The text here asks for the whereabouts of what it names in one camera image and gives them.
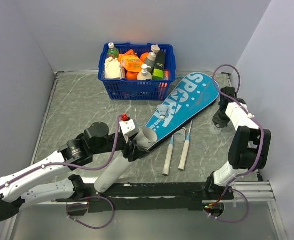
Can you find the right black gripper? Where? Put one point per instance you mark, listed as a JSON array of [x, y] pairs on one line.
[[219, 120]]

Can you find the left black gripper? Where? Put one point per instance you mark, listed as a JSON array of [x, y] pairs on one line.
[[132, 153]]

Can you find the white shuttlecock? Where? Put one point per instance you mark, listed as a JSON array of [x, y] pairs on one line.
[[215, 130], [180, 135], [162, 109]]

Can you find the white shuttlecock tube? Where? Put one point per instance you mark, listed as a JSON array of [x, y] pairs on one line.
[[122, 162]]

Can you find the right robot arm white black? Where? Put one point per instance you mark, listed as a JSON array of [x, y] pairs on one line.
[[250, 146]]

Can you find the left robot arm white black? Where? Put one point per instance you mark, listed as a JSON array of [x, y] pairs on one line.
[[24, 188]]

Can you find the left badminton racket white grip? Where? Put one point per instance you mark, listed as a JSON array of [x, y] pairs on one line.
[[168, 158]]

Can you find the badminton racket white grip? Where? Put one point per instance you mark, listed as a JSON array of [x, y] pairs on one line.
[[185, 150], [168, 158]]

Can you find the right badminton racket white grip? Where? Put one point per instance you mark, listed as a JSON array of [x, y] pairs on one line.
[[185, 150]]

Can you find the blue sport racket bag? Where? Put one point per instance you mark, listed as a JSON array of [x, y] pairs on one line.
[[194, 93]]

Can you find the orange round fruit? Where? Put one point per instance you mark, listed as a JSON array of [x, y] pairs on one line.
[[132, 76]]

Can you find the black green carton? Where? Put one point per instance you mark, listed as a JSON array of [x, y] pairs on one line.
[[159, 66]]

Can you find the white pump lotion bottle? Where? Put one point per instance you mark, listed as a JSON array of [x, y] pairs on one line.
[[144, 74]]

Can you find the blue plastic shopping basket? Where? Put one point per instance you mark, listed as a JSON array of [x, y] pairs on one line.
[[144, 90]]

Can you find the white cloth pouch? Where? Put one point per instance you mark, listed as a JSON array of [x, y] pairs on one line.
[[113, 69]]

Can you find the orange snack box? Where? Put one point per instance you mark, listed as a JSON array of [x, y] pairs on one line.
[[130, 61]]

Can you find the grey bottle beige cap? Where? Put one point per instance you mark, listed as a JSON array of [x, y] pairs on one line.
[[151, 58]]

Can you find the green bottle white cap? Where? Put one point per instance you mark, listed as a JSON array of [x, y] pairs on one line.
[[113, 52]]

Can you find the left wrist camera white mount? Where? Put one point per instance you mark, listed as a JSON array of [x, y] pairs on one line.
[[128, 126]]

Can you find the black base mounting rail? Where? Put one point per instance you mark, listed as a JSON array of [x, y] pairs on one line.
[[153, 196]]

